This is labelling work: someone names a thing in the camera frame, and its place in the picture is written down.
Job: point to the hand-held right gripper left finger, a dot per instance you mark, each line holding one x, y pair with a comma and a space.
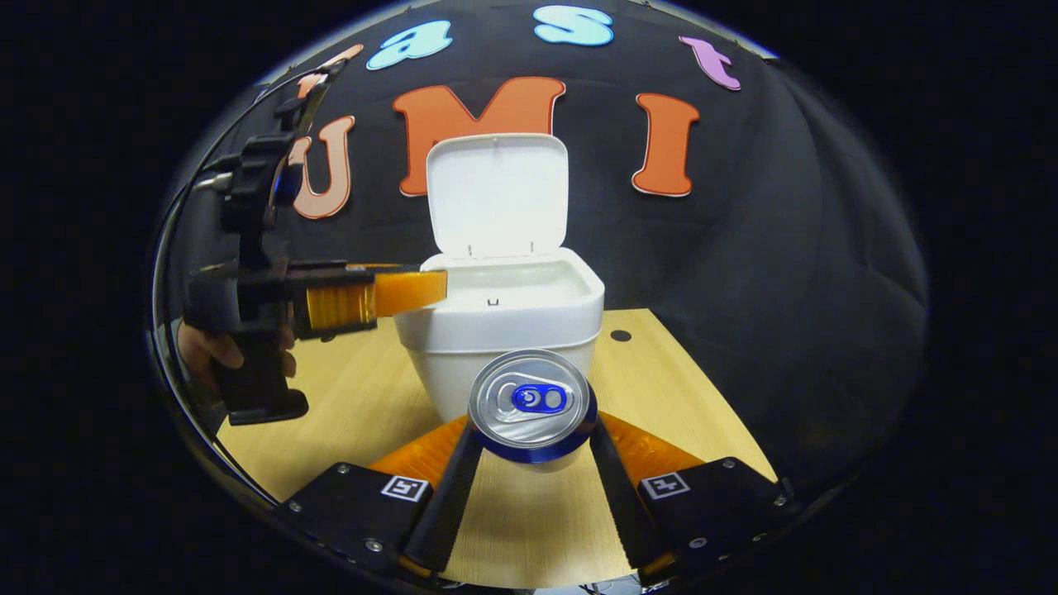
450, 504

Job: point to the blue and silver pop can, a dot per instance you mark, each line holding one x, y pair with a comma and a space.
529, 397

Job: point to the white desktop garbage bin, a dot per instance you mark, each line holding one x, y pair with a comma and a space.
496, 198

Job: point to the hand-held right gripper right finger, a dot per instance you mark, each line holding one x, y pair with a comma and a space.
624, 512

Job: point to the wooden desktop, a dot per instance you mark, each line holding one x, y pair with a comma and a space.
347, 413

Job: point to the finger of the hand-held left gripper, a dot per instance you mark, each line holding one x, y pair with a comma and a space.
405, 293

